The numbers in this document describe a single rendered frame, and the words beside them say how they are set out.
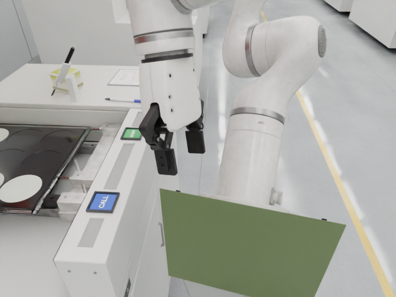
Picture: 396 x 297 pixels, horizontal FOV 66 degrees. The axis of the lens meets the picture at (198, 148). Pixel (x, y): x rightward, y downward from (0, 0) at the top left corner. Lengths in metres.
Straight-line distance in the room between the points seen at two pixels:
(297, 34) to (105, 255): 0.56
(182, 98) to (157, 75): 0.05
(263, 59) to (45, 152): 0.66
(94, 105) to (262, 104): 0.59
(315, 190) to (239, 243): 1.67
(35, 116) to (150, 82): 0.78
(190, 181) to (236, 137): 1.51
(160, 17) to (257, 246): 0.39
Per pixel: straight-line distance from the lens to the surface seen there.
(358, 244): 1.98
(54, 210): 0.87
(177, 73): 0.43
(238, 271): 0.63
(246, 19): 0.74
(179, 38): 0.42
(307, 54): 0.67
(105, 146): 0.98
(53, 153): 0.97
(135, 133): 0.86
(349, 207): 2.17
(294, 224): 0.50
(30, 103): 1.14
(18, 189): 0.89
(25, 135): 1.10
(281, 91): 0.66
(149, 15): 0.42
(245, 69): 0.73
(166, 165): 0.43
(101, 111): 1.04
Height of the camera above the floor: 1.43
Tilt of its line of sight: 36 degrees down
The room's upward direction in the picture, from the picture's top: straight up
